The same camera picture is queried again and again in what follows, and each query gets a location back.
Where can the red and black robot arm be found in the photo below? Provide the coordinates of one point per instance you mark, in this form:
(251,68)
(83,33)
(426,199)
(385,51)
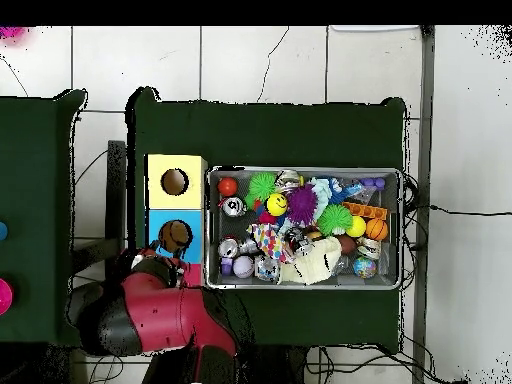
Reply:
(160,312)

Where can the wooden box with three holes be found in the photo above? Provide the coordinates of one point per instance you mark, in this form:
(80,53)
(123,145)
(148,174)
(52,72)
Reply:
(176,192)

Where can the silver mesh bin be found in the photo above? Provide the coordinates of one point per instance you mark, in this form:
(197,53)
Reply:
(390,256)

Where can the yellow smiley ball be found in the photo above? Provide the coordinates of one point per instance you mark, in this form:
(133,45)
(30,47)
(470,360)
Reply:
(276,204)

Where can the crushed black can silver lid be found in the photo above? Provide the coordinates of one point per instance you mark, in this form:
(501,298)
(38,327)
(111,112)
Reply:
(234,206)

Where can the white cloth with coloured dots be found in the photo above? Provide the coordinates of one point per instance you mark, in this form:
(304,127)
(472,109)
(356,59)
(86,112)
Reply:
(266,240)

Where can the red ball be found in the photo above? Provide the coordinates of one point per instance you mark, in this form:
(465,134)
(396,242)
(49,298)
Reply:
(227,186)

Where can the crushed red can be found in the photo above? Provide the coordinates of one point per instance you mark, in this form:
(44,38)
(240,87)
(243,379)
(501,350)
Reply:
(228,248)

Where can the purple spiky rubber toy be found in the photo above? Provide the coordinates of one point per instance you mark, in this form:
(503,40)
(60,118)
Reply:
(302,204)

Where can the white baseball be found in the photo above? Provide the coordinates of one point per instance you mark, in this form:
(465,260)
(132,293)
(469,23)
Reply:
(243,266)

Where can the purple toy block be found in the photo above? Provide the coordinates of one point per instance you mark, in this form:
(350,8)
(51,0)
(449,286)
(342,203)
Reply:
(226,266)

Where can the dark green table cloth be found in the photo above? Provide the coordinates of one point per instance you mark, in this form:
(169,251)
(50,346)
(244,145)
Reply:
(260,132)
(32,160)

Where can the orange basketball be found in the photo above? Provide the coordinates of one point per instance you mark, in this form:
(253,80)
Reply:
(376,229)

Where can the blue round object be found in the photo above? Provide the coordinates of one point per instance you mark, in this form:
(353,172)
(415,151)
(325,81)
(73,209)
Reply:
(2,230)

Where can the pink round object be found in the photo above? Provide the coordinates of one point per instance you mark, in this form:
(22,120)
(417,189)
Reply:
(4,296)

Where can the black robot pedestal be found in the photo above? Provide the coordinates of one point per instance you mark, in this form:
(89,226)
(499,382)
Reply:
(276,366)

